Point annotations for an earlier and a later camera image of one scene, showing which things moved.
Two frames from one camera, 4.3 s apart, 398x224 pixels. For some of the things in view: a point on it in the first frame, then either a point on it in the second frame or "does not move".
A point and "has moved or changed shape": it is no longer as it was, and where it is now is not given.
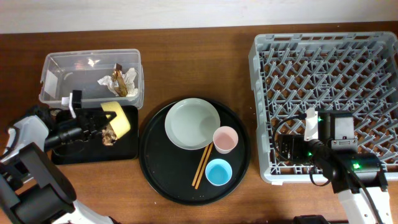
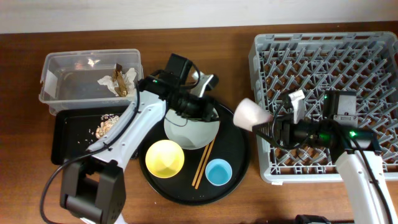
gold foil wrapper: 117,76 does not move
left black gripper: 91,127 → 206,111
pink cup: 226,139 → 248,113
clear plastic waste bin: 64,71 does not move
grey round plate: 190,123 does not move
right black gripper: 296,141 → 285,125
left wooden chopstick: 199,165 does not move
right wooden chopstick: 197,185 does not move
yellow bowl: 120,124 has moved or changed shape
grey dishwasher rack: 348,72 does not move
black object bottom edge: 310,219 does not move
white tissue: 129,78 does not move
